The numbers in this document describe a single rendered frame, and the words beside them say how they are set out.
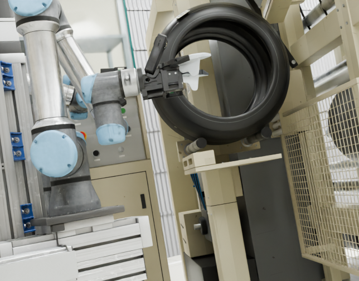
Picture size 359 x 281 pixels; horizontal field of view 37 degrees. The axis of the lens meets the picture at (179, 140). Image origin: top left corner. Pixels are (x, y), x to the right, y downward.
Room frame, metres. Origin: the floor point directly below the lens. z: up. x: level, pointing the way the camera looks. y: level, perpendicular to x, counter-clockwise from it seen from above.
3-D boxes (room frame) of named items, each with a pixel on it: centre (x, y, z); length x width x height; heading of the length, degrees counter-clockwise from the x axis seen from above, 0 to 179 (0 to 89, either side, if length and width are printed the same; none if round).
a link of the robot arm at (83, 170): (1.56, 0.33, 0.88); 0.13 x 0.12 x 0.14; 1
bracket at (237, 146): (2.57, -0.18, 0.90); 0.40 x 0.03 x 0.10; 97
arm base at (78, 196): (1.57, 0.33, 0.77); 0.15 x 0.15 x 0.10
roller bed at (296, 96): (2.66, -0.55, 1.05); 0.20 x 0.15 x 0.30; 7
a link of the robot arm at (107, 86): (1.44, 0.18, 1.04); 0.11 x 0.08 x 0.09; 91
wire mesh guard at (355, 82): (2.21, -0.56, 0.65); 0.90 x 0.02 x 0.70; 7
